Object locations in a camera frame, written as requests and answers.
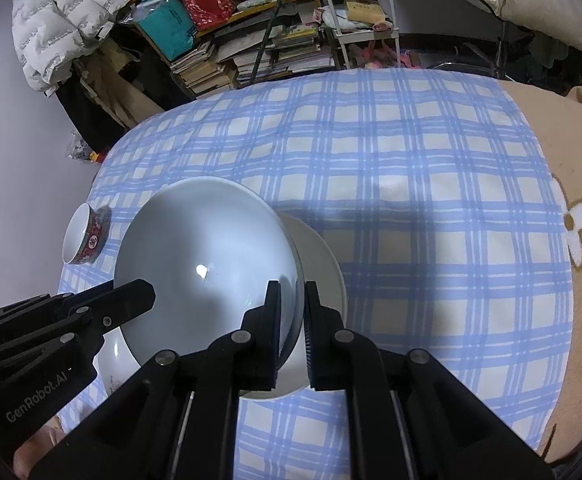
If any stack of books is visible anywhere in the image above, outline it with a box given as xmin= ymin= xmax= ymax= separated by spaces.
xmin=171 ymin=24 xmax=337 ymax=98

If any white cherry plate under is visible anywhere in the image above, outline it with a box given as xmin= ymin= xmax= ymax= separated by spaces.
xmin=96 ymin=327 xmax=140 ymax=396

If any teal shopping bag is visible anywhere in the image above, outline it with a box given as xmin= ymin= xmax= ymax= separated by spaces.
xmin=132 ymin=0 xmax=197 ymax=62

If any white bowl with cat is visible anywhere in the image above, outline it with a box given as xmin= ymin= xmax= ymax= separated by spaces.
xmin=114 ymin=177 xmax=304 ymax=364

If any white cherry plate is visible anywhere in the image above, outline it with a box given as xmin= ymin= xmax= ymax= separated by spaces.
xmin=241 ymin=212 xmax=347 ymax=402

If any person's left hand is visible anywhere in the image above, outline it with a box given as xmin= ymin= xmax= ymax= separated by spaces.
xmin=14 ymin=416 xmax=66 ymax=479

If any small red pattern bowl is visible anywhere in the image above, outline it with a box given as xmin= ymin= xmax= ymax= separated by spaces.
xmin=62 ymin=203 xmax=111 ymax=264

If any white puffer jacket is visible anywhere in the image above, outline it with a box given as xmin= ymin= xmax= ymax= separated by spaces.
xmin=11 ymin=0 xmax=128 ymax=96

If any white metal trolley rack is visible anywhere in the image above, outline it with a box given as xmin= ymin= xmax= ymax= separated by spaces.
xmin=321 ymin=0 xmax=401 ymax=68

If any blue plaid tablecloth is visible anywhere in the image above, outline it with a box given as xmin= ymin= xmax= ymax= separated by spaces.
xmin=57 ymin=66 xmax=575 ymax=480

